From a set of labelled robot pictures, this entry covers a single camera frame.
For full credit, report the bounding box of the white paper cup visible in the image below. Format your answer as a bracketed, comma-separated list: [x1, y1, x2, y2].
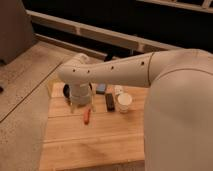
[117, 93, 132, 113]

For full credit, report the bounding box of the dark ceramic bowl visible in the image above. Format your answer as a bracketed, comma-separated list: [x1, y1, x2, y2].
[63, 83, 93, 99]

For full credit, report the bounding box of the dark brown rectangular block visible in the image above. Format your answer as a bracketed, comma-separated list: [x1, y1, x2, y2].
[105, 93, 115, 111]

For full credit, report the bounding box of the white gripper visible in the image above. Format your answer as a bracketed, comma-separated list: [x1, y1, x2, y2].
[69, 83, 96, 113]

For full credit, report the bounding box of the grey cabinet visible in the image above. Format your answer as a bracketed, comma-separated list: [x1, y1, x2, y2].
[0, 0, 37, 64]

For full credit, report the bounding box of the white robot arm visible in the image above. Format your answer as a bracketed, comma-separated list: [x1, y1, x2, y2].
[59, 49, 213, 171]

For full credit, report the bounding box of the white metal rail frame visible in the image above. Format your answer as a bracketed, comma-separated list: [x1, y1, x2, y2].
[22, 0, 213, 57]

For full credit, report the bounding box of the wooden cutting board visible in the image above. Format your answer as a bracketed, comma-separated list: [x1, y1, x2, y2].
[39, 82, 148, 171]

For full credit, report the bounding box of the blue grey sponge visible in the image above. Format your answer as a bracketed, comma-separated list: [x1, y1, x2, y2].
[96, 84, 107, 94]

